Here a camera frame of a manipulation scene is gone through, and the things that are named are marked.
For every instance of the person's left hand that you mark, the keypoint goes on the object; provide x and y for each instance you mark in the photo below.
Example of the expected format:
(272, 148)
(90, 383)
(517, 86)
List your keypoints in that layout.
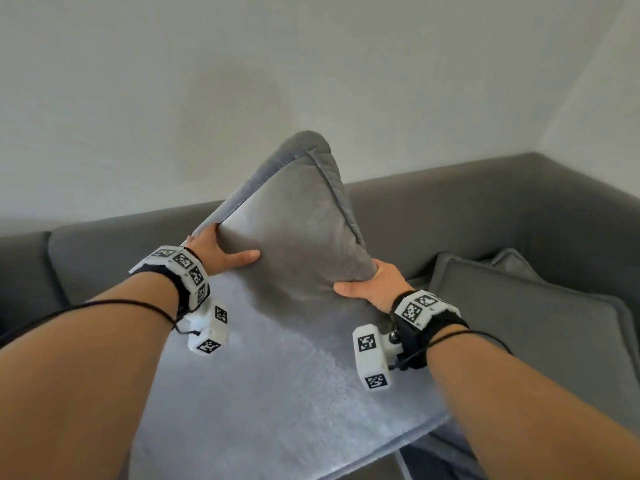
(212, 254)

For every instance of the person's right hand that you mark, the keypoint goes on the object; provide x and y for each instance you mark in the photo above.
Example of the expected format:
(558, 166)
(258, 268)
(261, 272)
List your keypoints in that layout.
(381, 286)

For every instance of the person's right thumb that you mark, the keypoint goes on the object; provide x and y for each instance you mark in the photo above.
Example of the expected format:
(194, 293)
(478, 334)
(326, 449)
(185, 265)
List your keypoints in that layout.
(352, 288)

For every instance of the person's left thumb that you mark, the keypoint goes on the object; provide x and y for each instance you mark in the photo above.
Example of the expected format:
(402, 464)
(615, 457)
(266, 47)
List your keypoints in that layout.
(239, 257)

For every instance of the light grey velvet cushion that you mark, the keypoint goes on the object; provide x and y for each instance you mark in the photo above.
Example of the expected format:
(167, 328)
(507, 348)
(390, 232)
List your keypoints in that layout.
(295, 314)

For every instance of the person's right forearm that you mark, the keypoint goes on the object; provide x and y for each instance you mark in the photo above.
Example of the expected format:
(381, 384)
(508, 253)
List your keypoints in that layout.
(530, 409)

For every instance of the person's left forearm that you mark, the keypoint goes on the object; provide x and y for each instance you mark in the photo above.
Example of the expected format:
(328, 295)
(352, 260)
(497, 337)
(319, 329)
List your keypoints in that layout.
(75, 374)

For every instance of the dark grey fabric sofa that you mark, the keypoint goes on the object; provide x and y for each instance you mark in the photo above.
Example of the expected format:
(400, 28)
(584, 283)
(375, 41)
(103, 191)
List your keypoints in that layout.
(475, 219)

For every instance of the dark grey cushion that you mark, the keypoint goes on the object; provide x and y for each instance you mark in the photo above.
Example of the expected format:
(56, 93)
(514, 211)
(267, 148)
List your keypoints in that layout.
(540, 319)

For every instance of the left wrist camera tracker band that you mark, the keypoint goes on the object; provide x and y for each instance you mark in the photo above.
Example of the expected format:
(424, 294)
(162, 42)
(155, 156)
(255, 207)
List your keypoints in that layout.
(187, 289)

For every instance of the wrist camera tracker band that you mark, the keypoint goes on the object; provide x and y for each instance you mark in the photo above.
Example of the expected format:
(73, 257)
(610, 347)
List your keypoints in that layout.
(400, 329)
(187, 289)

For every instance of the right wrist camera tracker band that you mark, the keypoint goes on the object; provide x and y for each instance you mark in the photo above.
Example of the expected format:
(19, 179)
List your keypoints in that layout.
(400, 329)

